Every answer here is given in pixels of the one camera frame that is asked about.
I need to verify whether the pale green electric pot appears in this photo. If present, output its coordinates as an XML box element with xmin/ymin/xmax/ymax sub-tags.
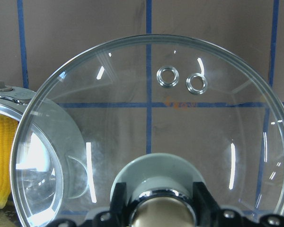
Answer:
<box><xmin>0</xmin><ymin>80</ymin><xmax>89</xmax><ymax>227</ymax></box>

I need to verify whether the yellow corn cob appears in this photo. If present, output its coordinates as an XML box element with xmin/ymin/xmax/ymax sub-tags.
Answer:
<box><xmin>0</xmin><ymin>114</ymin><xmax>18</xmax><ymax>209</ymax></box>

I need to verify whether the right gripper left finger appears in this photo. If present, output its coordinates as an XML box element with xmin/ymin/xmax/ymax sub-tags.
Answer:
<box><xmin>81</xmin><ymin>182</ymin><xmax>130</xmax><ymax>227</ymax></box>

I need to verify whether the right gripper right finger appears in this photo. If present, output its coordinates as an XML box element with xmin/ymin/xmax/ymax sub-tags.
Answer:
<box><xmin>193</xmin><ymin>182</ymin><xmax>284</xmax><ymax>227</ymax></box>

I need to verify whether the glass pot lid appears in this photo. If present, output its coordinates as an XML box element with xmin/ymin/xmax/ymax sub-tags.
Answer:
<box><xmin>23</xmin><ymin>35</ymin><xmax>284</xmax><ymax>227</ymax></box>

